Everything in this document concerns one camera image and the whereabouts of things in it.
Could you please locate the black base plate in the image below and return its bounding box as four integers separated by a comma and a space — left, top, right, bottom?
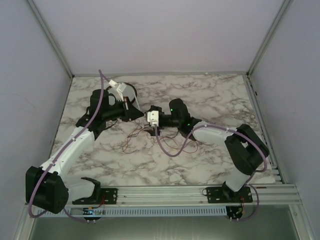
205, 186, 253, 204
72, 187, 118, 206

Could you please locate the slotted grey cable duct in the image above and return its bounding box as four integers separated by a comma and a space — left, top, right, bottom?
43, 205, 227, 218

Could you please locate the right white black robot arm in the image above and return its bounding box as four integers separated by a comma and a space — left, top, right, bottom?
145, 98, 270, 194

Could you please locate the aluminium corner post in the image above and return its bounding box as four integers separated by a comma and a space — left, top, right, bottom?
26, 0, 74, 79
246, 0, 294, 79

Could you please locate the marble pattern table mat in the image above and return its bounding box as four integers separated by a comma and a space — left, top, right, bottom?
68, 74, 261, 186

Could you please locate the red thin wire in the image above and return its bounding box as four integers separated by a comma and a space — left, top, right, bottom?
123, 119, 200, 155

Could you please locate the right aluminium corner post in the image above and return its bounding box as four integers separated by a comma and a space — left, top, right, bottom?
246, 0, 294, 79

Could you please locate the round brown-rimmed dish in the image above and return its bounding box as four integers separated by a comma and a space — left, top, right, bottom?
124, 82, 136, 104

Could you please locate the orange thin wire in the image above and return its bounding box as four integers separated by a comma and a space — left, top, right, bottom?
123, 119, 198, 155

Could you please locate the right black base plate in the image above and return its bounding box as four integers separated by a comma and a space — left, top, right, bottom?
205, 186, 253, 204

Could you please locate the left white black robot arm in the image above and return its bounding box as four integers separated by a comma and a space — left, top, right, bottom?
25, 86, 144, 218

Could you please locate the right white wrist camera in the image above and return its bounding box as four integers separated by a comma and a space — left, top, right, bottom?
146, 110, 160, 127

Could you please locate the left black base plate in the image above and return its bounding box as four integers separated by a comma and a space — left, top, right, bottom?
72, 187, 118, 206

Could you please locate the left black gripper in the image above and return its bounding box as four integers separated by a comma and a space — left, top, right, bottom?
102, 96, 144, 122

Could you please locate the black thin wire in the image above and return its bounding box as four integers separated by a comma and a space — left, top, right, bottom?
122, 119, 181, 155

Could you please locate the left aluminium corner post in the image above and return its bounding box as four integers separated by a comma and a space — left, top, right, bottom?
26, 0, 74, 79

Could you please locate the aluminium front rail frame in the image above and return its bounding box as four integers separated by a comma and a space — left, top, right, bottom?
24, 184, 305, 206

